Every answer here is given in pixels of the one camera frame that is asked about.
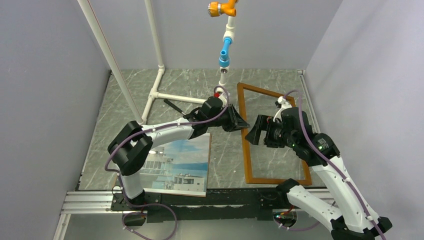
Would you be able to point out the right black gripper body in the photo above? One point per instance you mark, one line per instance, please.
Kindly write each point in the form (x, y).
(277, 136)

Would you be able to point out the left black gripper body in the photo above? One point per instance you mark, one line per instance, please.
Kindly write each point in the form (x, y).
(222, 120)

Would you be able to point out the brown wooden picture frame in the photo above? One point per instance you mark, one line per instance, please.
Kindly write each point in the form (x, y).
(262, 165)

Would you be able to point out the building photo print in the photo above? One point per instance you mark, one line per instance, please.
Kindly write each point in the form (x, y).
(179, 167)

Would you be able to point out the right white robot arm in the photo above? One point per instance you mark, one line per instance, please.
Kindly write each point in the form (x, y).
(353, 218)

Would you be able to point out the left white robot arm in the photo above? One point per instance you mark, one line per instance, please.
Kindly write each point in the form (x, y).
(150, 136)

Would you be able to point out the blue pipe fitting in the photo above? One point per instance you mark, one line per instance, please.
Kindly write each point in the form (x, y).
(224, 58)

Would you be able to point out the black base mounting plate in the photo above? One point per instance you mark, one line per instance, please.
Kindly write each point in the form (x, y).
(261, 204)

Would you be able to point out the orange pipe fitting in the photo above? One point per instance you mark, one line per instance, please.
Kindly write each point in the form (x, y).
(216, 9)

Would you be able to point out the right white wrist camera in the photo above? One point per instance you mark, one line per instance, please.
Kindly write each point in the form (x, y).
(282, 104)

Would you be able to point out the aluminium rail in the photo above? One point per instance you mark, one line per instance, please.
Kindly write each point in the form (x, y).
(84, 202)

